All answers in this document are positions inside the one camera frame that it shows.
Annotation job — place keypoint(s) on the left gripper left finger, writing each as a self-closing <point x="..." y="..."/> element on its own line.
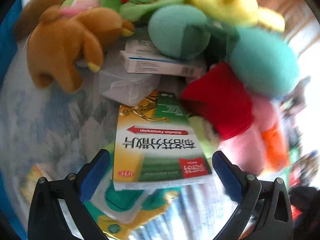
<point x="46" y="219"/>

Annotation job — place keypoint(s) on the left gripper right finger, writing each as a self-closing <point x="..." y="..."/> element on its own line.
<point x="267" y="199"/>

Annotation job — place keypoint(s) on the green white ibuprofen box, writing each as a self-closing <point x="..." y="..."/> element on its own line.
<point x="156" y="147"/>

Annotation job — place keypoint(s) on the pink pig plush toy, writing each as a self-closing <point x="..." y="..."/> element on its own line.
<point x="248" y="124"/>

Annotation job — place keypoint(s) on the green monster plush toy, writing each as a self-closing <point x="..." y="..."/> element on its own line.
<point x="209" y="140"/>

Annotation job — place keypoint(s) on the blue plastic storage crate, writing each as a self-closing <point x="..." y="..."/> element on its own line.
<point x="11" y="227"/>

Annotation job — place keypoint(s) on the clear plastic container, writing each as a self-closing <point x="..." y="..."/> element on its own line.
<point x="126" y="88"/>

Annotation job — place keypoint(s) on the teal plush toy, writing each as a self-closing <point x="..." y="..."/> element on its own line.
<point x="261" y="60"/>

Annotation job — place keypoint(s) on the brown squirrel plush toy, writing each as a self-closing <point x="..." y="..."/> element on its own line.
<point x="57" y="42"/>

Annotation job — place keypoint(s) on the white blue medicine box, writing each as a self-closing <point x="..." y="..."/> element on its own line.
<point x="142" y="57"/>

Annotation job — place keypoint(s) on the yellow pikachu plush toy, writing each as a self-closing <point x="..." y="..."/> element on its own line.
<point x="245" y="13"/>

